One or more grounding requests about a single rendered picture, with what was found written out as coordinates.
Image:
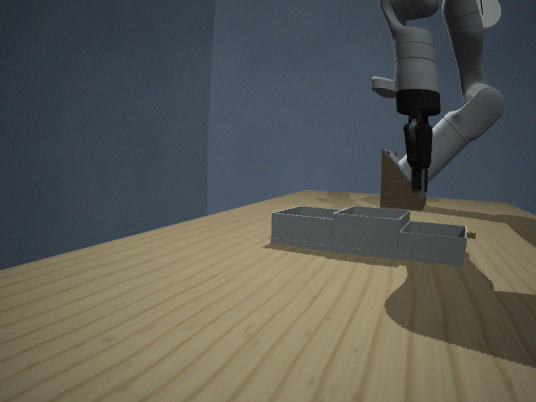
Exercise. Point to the grey rack of bins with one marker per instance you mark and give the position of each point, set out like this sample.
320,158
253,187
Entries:
389,233

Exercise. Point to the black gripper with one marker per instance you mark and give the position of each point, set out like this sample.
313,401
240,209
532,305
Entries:
421,104

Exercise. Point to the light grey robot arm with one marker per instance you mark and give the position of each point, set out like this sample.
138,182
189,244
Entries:
415,68

